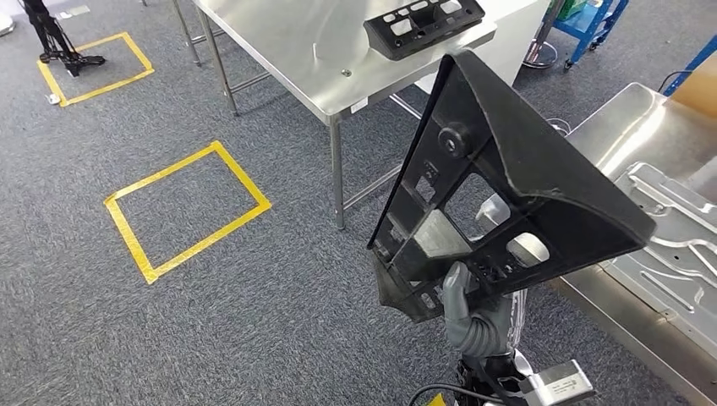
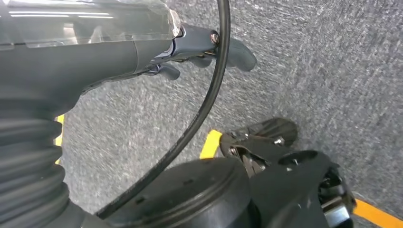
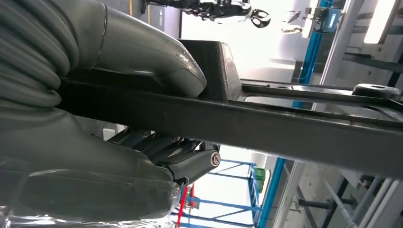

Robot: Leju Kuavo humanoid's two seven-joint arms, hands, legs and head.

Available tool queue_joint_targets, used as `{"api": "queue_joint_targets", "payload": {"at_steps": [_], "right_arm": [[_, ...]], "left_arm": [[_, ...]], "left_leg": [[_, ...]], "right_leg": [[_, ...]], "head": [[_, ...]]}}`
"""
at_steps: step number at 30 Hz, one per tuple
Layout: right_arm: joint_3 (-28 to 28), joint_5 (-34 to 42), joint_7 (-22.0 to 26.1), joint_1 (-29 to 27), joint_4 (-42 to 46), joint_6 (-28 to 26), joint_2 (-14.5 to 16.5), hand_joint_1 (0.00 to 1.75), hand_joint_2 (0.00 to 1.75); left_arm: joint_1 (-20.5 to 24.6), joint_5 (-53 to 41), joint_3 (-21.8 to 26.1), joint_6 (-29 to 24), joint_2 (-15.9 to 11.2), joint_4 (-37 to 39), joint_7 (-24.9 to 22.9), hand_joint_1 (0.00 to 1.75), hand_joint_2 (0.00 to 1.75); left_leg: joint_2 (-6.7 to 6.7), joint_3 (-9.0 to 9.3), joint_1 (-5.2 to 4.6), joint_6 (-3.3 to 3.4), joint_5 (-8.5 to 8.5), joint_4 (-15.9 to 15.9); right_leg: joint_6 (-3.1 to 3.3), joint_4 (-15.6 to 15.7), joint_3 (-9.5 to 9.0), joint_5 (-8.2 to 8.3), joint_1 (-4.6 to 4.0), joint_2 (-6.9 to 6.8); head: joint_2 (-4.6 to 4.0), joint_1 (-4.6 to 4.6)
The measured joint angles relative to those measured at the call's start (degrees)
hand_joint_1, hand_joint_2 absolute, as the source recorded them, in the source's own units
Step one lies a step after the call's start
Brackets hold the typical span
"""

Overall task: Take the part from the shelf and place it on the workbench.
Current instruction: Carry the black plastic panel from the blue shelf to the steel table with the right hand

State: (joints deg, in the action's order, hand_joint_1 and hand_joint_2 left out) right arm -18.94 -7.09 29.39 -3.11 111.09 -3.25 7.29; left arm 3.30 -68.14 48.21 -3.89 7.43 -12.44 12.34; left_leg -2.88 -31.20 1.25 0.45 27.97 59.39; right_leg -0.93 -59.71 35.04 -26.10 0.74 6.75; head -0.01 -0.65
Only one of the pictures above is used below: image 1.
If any steel workbench table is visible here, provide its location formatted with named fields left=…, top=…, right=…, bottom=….
left=170, top=0, right=500, bottom=232

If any green plastic crate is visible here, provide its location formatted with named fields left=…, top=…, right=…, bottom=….
left=557, top=0, right=589, bottom=22

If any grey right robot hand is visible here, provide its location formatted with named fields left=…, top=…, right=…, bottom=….
left=442, top=261, right=528, bottom=352

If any chrome stanchion post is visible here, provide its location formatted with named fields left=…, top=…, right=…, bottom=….
left=522, top=0, right=561, bottom=70

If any blue metal bar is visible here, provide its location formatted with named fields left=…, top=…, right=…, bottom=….
left=662, top=34, right=717, bottom=97

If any black plastic plate bracket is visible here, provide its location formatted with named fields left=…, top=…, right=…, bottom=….
left=366, top=49, right=658, bottom=325
left=363, top=0, right=487, bottom=62

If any stamped sheet metal panel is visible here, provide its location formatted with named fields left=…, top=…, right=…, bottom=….
left=599, top=162, right=717, bottom=351

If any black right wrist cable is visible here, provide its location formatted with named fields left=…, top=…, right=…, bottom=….
left=406, top=383, right=506, bottom=406

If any blue metal cart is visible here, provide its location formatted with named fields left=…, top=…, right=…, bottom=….
left=553, top=0, right=632, bottom=72

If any black tripod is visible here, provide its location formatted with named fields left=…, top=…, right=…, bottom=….
left=19, top=0, right=107, bottom=79

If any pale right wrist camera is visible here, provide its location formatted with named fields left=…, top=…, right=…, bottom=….
left=519, top=359, right=597, bottom=406

